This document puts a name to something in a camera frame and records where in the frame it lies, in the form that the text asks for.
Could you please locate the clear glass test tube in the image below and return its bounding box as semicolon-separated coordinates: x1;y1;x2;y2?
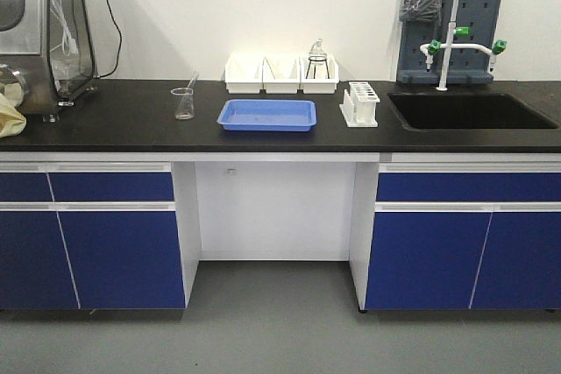
187;71;199;91

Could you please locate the white test tube rack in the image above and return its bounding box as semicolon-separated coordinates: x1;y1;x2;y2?
339;81;380;128

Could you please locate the grey pegboard drying rack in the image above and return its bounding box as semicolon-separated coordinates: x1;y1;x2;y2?
396;0;507;85

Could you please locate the blue plastic tray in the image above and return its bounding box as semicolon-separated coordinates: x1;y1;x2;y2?
217;99;317;132

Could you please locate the middle white storage bin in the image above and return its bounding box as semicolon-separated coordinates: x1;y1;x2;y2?
262;54;301;94

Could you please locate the white storage bin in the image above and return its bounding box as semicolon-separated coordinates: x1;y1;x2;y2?
224;53;263;94
262;54;301;94
299;54;339;94

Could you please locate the right white storage bin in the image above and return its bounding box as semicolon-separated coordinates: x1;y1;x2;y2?
299;54;339;94

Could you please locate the left white storage bin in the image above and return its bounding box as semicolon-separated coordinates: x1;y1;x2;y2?
224;53;263;94

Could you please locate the clear glass beaker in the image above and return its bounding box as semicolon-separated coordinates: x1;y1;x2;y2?
170;88;195;120

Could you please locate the glass alcohol lamp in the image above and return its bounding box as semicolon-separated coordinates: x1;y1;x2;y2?
308;39;328;66

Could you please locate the black lab sink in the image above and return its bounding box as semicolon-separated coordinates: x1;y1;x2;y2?
388;93;557;130

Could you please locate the blue right cabinet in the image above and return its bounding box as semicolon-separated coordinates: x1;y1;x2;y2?
359;164;560;311

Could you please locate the blue cabinet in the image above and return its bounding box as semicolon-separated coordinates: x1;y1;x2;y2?
1;164;187;310
359;164;560;311

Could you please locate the white gooseneck lab faucet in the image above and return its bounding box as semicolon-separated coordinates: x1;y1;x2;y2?
420;0;507;91

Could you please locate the blue left cabinet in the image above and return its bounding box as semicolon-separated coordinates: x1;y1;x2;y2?
1;164;187;310

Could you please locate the stainless steel glove box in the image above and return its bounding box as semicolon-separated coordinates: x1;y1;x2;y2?
1;0;96;122

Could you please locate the cream rubber glove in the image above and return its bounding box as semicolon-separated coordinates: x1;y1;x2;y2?
0;94;27;138

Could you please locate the black power cable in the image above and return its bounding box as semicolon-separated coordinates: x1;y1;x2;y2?
65;0;124;80

